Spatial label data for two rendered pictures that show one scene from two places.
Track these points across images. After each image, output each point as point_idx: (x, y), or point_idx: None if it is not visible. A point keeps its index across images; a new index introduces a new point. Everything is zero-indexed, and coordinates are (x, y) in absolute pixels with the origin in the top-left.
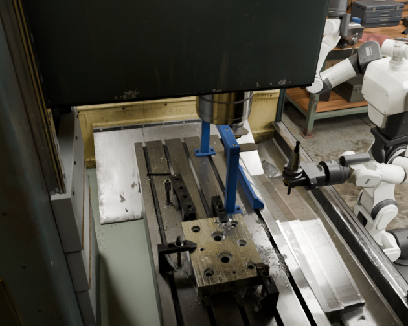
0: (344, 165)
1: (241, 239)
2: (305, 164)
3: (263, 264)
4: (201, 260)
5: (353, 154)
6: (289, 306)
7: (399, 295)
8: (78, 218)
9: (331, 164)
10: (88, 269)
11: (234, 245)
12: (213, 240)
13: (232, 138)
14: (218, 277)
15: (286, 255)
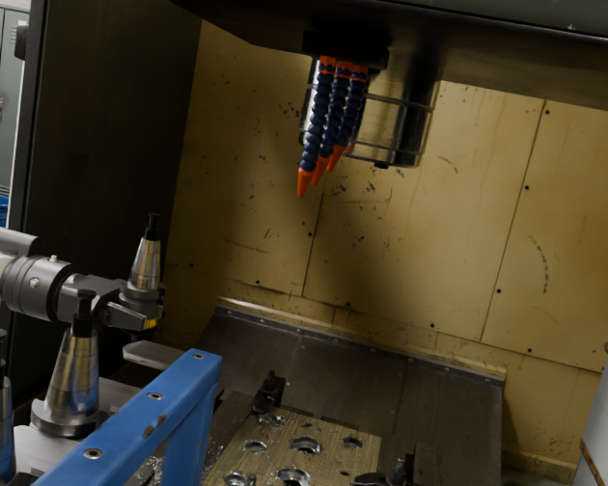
0: (41, 253)
1: (251, 451)
2: (94, 289)
3: (255, 402)
4: (355, 460)
5: (11, 231)
6: (230, 420)
7: (16, 406)
8: None
9: (61, 260)
10: (593, 443)
11: (275, 450)
12: (311, 473)
13: (180, 367)
14: (340, 431)
15: (149, 462)
